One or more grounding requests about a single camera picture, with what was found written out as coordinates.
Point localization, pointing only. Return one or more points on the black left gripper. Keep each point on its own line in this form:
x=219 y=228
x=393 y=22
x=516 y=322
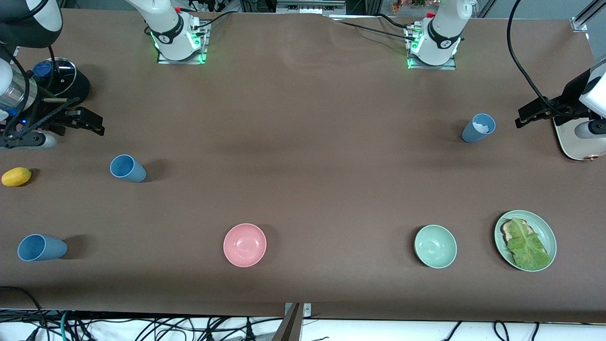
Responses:
x=569 y=101

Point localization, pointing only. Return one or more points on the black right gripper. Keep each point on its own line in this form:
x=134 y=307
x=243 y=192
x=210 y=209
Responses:
x=52 y=118

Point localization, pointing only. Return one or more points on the white filling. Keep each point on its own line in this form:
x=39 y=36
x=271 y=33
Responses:
x=482 y=127

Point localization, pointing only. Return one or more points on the blue plastic cup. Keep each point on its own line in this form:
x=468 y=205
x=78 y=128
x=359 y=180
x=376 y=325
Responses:
x=128 y=168
x=41 y=247
x=473 y=135

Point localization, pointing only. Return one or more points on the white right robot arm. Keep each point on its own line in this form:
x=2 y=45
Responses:
x=165 y=33

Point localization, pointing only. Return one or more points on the glass lid blue knob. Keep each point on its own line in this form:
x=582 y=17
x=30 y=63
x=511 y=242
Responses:
x=65 y=71

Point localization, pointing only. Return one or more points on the cream toaster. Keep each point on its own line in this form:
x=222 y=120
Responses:
x=575 y=147

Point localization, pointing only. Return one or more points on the yellow lemon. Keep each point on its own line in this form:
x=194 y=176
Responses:
x=16 y=176

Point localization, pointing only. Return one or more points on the mint green plate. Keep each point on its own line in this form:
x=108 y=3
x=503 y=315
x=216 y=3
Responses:
x=545 y=231

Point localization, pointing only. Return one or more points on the toasted bread slice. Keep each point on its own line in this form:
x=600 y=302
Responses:
x=506 y=232

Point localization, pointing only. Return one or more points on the green lettuce leaf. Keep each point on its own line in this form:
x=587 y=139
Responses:
x=528 y=246

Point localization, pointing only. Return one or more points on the mint green bowl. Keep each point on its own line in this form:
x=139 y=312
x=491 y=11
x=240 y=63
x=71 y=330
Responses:
x=435 y=246

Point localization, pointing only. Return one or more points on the red green toy items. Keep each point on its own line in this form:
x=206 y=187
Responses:
x=409 y=4

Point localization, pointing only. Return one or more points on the power strip with plugs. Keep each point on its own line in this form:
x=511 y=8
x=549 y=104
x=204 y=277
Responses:
x=208 y=4

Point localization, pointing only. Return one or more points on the pink bowl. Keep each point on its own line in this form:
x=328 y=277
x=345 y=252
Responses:
x=245 y=245

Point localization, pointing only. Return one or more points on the brown table cover cloth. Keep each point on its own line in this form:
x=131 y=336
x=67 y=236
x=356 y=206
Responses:
x=303 y=118

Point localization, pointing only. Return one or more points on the grey metal device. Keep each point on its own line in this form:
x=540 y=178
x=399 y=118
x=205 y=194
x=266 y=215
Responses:
x=310 y=5

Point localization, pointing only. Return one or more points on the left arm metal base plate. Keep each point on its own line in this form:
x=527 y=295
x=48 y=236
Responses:
x=445 y=67

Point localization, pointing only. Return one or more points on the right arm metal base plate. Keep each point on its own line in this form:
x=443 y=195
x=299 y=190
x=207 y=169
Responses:
x=165 y=61

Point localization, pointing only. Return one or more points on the aluminium frame profile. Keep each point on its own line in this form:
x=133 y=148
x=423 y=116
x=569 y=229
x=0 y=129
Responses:
x=580 y=22

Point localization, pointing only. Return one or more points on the dark camera stand pole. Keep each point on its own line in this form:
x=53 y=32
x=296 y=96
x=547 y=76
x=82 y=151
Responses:
x=289 y=329

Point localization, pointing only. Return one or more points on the small metal bracket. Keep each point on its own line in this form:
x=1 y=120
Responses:
x=307 y=310

